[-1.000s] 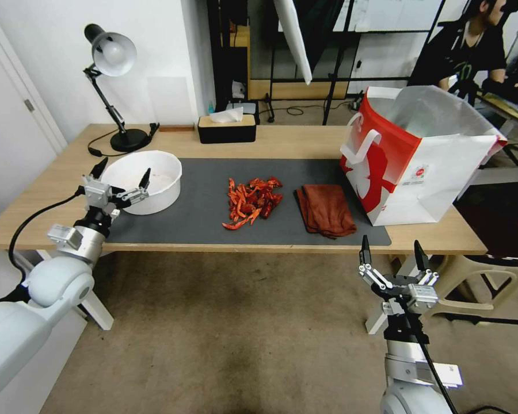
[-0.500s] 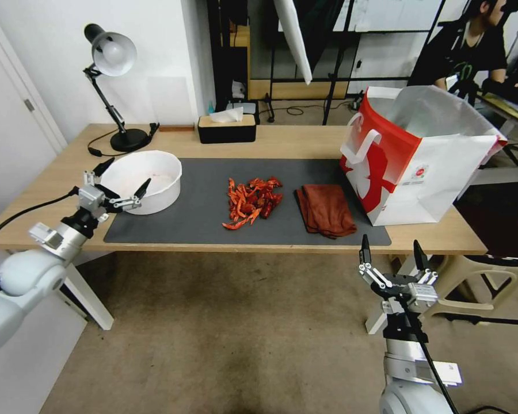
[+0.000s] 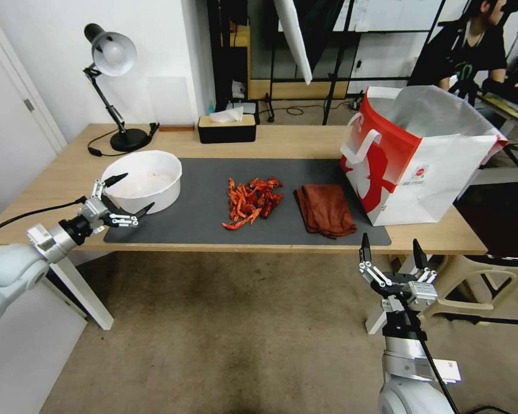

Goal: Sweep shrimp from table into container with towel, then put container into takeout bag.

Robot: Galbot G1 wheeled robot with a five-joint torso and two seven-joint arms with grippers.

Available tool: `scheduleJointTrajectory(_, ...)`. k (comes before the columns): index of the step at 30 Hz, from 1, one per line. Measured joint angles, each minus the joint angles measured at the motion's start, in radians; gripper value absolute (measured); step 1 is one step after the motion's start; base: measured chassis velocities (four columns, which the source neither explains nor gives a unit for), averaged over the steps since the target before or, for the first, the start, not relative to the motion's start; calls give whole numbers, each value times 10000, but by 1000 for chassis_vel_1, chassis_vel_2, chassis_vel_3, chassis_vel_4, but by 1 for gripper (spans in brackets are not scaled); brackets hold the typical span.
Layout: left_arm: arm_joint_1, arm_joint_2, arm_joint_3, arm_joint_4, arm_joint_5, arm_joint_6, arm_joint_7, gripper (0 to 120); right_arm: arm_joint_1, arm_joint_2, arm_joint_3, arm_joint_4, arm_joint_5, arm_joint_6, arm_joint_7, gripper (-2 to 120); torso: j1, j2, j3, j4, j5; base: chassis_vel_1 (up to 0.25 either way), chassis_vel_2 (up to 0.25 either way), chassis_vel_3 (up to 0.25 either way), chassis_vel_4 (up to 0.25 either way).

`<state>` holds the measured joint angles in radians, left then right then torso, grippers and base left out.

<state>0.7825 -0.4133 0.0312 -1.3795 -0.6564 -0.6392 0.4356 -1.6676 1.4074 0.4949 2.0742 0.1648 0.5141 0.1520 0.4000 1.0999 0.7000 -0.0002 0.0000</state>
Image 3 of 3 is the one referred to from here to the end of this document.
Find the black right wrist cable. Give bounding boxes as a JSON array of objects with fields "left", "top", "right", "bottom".
[{"left": 398, "top": 297, "right": 462, "bottom": 414}]

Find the dark grey table mat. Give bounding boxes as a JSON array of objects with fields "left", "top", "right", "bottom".
[{"left": 102, "top": 158, "right": 392, "bottom": 247}]

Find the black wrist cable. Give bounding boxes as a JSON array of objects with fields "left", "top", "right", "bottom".
[
  {"left": 398, "top": 297, "right": 462, "bottom": 414},
  {"left": 0, "top": 196, "right": 88, "bottom": 244}
]

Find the white round container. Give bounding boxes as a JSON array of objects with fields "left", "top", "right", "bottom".
[{"left": 100, "top": 149, "right": 183, "bottom": 214}]

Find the white board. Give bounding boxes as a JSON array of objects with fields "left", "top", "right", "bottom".
[{"left": 332, "top": 0, "right": 445, "bottom": 33}]

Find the person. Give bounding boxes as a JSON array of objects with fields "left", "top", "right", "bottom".
[{"left": 407, "top": 0, "right": 518, "bottom": 109}]

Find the red shrimp pile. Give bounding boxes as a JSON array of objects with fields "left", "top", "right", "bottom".
[{"left": 222, "top": 175, "right": 285, "bottom": 232}]

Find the red-brown folded towel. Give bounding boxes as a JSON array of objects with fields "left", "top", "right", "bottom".
[{"left": 296, "top": 184, "right": 358, "bottom": 239}]

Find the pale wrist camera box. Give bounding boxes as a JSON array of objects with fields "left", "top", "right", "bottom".
[
  {"left": 78, "top": 196, "right": 106, "bottom": 228},
  {"left": 407, "top": 279, "right": 438, "bottom": 305}
]

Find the white reflector panel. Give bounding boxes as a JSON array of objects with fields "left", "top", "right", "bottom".
[{"left": 272, "top": 0, "right": 314, "bottom": 85}]

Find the white tissue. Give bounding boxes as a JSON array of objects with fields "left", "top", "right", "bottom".
[{"left": 207, "top": 105, "right": 245, "bottom": 124}]

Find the dark brown round seat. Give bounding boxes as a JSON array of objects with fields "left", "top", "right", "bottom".
[{"left": 453, "top": 181, "right": 518, "bottom": 267}]

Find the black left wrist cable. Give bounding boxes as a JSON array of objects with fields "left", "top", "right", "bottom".
[{"left": 0, "top": 196, "right": 88, "bottom": 244}]

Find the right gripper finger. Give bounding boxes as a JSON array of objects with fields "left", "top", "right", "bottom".
[
  {"left": 357, "top": 232, "right": 389, "bottom": 289},
  {"left": 412, "top": 239, "right": 437, "bottom": 283}
]

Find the black tissue box wooden lid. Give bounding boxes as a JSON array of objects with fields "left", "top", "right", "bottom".
[{"left": 197, "top": 114, "right": 258, "bottom": 144}]

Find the white door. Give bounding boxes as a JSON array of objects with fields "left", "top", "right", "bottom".
[{"left": 0, "top": 13, "right": 68, "bottom": 225}]

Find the black desk lamp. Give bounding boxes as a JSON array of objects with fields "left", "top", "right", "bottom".
[{"left": 82, "top": 22, "right": 151, "bottom": 152}]

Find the black shelf rack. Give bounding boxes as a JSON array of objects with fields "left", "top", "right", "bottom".
[{"left": 207, "top": 0, "right": 252, "bottom": 114}]

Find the red white takeout bag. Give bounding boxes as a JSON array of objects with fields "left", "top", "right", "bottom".
[{"left": 339, "top": 85, "right": 509, "bottom": 227}]

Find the wooden side desk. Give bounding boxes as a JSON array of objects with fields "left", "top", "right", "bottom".
[{"left": 474, "top": 93, "right": 518, "bottom": 139}]

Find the black floor bar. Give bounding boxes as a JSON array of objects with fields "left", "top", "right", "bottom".
[{"left": 440, "top": 311, "right": 518, "bottom": 328}]

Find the white plastic chair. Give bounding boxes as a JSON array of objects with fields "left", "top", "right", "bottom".
[{"left": 414, "top": 253, "right": 517, "bottom": 320}]

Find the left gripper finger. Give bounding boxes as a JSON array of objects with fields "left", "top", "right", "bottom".
[
  {"left": 92, "top": 172, "right": 130, "bottom": 200},
  {"left": 103, "top": 201, "right": 157, "bottom": 228}
]

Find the black lamp power cord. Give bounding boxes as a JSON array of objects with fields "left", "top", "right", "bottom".
[{"left": 86, "top": 122, "right": 161, "bottom": 158}]

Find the black metal stand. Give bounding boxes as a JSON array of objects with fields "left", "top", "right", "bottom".
[{"left": 265, "top": 0, "right": 365, "bottom": 126}]

